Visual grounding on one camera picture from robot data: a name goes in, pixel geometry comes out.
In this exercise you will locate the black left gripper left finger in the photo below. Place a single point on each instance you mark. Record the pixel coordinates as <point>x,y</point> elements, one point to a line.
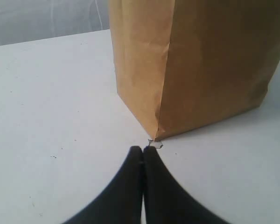
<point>121,201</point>

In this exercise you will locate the torn white paper scrap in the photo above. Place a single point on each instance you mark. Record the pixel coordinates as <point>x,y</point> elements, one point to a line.
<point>156,144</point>

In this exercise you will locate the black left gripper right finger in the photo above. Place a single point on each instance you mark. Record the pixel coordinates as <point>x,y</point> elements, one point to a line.
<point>166,202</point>

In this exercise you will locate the brown paper shopping bag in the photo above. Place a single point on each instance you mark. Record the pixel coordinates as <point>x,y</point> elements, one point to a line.
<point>184,64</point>

